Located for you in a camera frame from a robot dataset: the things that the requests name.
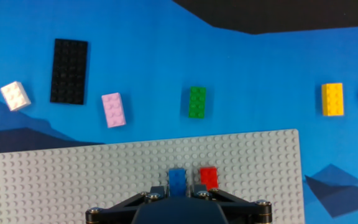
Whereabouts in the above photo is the white Lego brick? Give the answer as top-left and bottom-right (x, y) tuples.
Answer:
(0, 81), (32, 112)

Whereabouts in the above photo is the blue mountain print tablecloth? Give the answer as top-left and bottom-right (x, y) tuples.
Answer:
(0, 0), (358, 224)

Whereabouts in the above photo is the blue Lego brick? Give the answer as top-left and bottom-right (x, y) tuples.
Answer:
(168, 168), (188, 197)

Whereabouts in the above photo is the red Lego brick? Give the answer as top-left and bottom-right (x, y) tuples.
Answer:
(200, 166), (219, 191)

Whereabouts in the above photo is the grey Lego baseplate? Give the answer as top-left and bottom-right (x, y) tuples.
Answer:
(0, 129), (306, 224)

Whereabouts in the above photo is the black Lego plate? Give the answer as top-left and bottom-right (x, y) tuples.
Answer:
(50, 38), (89, 106)

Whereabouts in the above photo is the yellow Lego brick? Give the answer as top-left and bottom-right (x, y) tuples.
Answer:
(321, 82), (344, 117)

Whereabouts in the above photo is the light pink Lego brick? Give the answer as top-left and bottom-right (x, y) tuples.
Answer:
(101, 92), (127, 129)

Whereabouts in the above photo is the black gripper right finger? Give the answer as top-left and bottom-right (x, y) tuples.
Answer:
(190, 184), (273, 224)

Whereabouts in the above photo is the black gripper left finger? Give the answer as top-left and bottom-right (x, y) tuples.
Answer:
(85, 185), (169, 224)

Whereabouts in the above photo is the green Lego brick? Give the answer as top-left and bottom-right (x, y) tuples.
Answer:
(188, 86), (207, 119)

